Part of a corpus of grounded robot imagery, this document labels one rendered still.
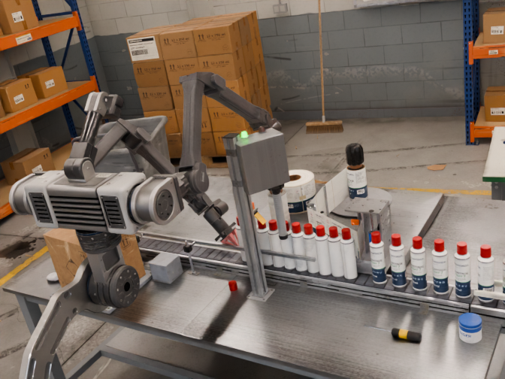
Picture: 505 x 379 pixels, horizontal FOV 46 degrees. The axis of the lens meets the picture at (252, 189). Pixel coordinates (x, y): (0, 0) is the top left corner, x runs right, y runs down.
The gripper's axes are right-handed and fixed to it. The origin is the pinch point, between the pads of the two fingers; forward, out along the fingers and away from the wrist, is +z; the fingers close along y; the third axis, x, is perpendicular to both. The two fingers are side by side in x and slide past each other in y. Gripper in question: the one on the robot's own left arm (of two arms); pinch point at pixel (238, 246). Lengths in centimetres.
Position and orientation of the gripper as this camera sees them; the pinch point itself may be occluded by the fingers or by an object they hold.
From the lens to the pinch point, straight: 252.0
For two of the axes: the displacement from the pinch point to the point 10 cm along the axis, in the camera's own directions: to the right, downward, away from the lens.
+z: 6.7, 7.4, -0.2
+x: -5.5, 5.1, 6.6
